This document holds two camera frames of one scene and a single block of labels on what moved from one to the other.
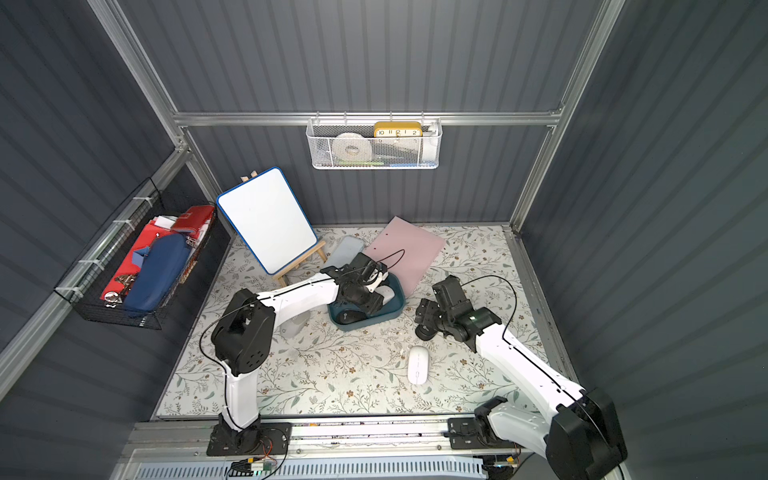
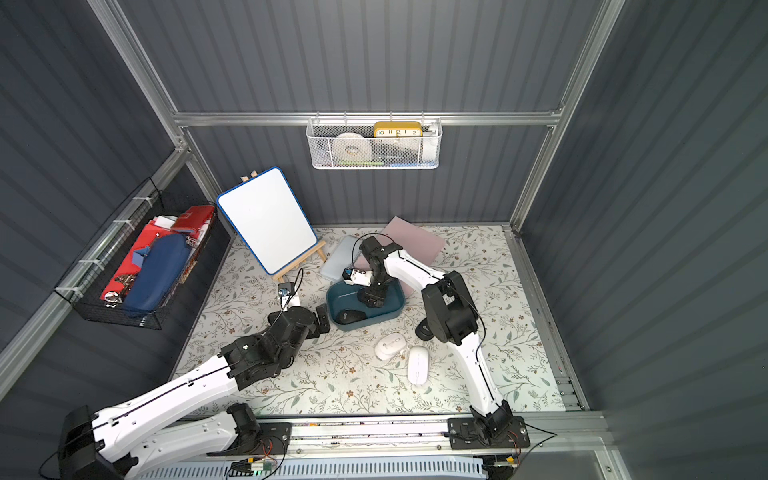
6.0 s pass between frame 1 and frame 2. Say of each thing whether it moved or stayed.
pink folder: stayed
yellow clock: stayed
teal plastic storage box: stayed
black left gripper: moved
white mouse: moved
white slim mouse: stayed
